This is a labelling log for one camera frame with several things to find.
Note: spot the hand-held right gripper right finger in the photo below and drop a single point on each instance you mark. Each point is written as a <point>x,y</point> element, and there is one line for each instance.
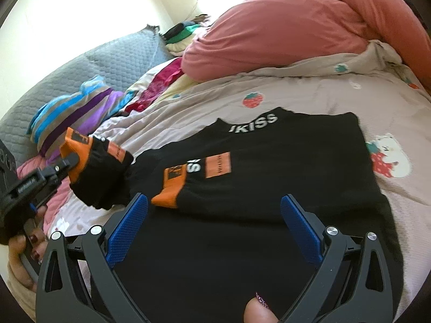
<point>301,232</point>

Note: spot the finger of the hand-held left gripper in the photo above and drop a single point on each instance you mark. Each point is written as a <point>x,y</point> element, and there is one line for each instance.
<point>43,195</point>
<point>50,171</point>

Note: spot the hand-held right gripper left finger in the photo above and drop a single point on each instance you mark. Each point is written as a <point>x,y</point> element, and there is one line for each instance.
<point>128,228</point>

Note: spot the black sweater with orange cuffs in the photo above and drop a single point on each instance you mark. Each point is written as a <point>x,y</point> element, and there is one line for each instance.
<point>252,175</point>

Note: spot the green and black clothes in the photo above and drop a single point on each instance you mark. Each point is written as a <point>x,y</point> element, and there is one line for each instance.
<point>181,32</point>

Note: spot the person's left hand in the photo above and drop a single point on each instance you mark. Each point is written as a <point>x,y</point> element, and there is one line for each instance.
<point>22,259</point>

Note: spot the person's right hand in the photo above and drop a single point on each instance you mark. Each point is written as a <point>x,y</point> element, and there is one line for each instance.
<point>259,311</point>

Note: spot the pink cloth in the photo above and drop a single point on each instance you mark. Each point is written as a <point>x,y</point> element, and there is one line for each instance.
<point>55,205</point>

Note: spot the blue purple striped garment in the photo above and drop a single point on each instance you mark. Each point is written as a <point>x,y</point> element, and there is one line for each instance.
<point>77,107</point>

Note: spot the grey quilted pillow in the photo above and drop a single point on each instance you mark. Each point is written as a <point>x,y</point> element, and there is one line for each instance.
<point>101,60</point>

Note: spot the magenta garment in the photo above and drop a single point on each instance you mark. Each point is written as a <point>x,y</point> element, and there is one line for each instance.
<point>158,80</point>

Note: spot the strawberry printed blanket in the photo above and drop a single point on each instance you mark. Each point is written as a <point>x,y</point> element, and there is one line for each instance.
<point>303,87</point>

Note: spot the pale yellow cloth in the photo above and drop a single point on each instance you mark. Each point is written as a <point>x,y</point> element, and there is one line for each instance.
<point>183,85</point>

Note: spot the salmon pink duvet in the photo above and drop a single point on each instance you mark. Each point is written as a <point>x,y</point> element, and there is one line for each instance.
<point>286,30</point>

